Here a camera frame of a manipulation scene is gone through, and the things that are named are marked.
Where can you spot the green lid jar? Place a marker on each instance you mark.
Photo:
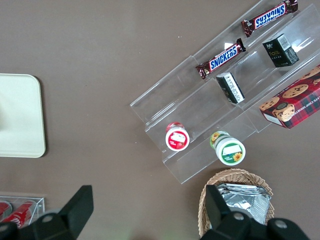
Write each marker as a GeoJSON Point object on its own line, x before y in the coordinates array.
{"type": "Point", "coordinates": [230, 151]}

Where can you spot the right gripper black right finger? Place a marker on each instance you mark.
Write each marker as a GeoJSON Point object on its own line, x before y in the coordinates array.
{"type": "Point", "coordinates": [220, 215]}

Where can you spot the clear acrylic bottle rack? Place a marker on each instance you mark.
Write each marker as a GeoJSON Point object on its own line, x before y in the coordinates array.
{"type": "Point", "coordinates": [37, 207]}

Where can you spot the red lid jar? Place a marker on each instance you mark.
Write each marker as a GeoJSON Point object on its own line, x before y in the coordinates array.
{"type": "Point", "coordinates": [177, 138]}

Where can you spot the stack of foil trays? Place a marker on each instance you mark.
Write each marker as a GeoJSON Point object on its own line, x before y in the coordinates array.
{"type": "Point", "coordinates": [245, 202]}

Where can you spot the clear acrylic stepped shelf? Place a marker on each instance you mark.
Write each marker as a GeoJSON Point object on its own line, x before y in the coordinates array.
{"type": "Point", "coordinates": [180, 100]}

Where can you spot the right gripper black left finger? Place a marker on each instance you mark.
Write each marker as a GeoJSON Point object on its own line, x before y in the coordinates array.
{"type": "Point", "coordinates": [77, 207]}

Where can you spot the cream rectangular tray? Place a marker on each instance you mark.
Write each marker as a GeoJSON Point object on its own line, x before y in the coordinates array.
{"type": "Point", "coordinates": [22, 115]}

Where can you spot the light wicker basket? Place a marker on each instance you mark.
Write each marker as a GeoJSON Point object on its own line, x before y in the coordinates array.
{"type": "Point", "coordinates": [250, 177]}

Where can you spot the snickers bar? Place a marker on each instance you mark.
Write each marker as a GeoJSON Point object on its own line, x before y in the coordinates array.
{"type": "Point", "coordinates": [270, 17]}
{"type": "Point", "coordinates": [221, 58]}

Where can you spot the red plaid cookie box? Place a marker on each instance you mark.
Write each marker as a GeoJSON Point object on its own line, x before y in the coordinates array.
{"type": "Point", "coordinates": [292, 102]}

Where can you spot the small black box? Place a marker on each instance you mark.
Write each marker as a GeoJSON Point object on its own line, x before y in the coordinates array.
{"type": "Point", "coordinates": [231, 88]}
{"type": "Point", "coordinates": [281, 51]}

